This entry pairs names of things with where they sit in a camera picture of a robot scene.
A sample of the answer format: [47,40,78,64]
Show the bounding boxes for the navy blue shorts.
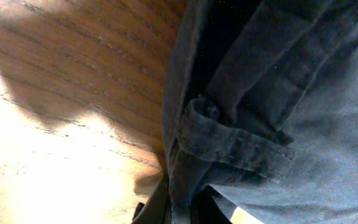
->
[131,0,358,224]

